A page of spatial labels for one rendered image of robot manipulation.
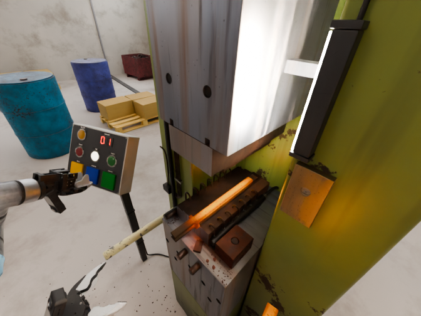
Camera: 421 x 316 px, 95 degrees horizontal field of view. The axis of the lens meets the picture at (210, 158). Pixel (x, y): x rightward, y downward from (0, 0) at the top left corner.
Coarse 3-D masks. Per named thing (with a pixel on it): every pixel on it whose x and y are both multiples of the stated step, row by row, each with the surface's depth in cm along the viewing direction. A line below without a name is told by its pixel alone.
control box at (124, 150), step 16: (80, 128) 94; (96, 128) 94; (80, 144) 95; (96, 144) 92; (112, 144) 89; (128, 144) 88; (80, 160) 95; (128, 160) 90; (128, 176) 93; (112, 192) 91
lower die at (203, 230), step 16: (240, 176) 99; (256, 176) 98; (208, 192) 90; (224, 192) 88; (240, 192) 88; (192, 208) 81; (224, 208) 81; (240, 208) 82; (208, 224) 75; (208, 240) 73
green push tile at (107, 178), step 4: (104, 172) 90; (108, 172) 90; (104, 176) 90; (108, 176) 90; (112, 176) 89; (116, 176) 89; (104, 180) 91; (108, 180) 90; (112, 180) 89; (104, 184) 91; (108, 184) 90; (112, 184) 89; (108, 188) 90; (112, 188) 89
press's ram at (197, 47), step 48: (192, 0) 36; (240, 0) 30; (288, 0) 37; (336, 0) 51; (192, 48) 41; (240, 48) 34; (288, 48) 45; (192, 96) 47; (240, 96) 40; (288, 96) 56; (240, 144) 49
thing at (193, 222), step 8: (240, 184) 91; (248, 184) 93; (232, 192) 87; (216, 200) 83; (224, 200) 83; (208, 208) 79; (216, 208) 80; (192, 216) 75; (200, 216) 76; (184, 224) 72; (192, 224) 72; (176, 232) 69; (184, 232) 72; (176, 240) 69
